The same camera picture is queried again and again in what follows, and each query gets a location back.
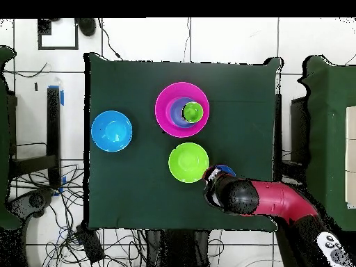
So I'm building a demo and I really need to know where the tangle of black cables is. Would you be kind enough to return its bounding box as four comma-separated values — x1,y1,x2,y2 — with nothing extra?
10,163,147,267

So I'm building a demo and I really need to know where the black power brick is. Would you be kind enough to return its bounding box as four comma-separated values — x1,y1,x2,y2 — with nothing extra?
76,225,106,264

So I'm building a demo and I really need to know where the black pedestal foot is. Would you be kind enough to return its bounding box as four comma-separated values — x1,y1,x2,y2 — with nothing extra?
6,188,55,220

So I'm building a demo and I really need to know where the dark green tablecloth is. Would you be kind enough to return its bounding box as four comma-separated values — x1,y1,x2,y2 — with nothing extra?
83,52,283,233

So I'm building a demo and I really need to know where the lime green bowl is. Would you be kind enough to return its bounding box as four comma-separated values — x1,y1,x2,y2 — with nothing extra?
168,142,210,184

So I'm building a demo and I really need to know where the black floor cable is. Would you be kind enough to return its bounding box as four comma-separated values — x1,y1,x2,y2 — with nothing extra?
97,18,124,60

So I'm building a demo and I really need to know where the dark blue bowl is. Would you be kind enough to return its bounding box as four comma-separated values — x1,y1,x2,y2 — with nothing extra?
215,164,236,178

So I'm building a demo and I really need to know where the large light blue bowl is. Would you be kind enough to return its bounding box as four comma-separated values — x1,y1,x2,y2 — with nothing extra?
90,110,134,153

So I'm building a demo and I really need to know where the green cup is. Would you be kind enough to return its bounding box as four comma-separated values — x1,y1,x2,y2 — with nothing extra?
182,101,204,124

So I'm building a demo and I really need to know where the green cloth covered side table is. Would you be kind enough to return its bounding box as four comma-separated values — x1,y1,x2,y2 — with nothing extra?
0,45,22,231
297,55,356,232

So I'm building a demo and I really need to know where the large pink bowl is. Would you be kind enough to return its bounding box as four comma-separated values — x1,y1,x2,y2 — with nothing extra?
154,81,211,138

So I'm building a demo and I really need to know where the black stand with blue tape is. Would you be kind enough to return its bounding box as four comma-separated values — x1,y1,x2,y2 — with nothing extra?
8,85,65,197

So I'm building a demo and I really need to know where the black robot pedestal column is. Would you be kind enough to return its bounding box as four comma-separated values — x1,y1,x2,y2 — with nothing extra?
145,229,211,267

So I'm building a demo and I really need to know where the small light blue bowl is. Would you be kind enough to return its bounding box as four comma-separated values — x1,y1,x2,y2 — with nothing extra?
165,96,197,129

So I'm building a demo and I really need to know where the person's foot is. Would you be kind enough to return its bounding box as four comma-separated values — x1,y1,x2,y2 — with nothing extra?
76,18,97,37

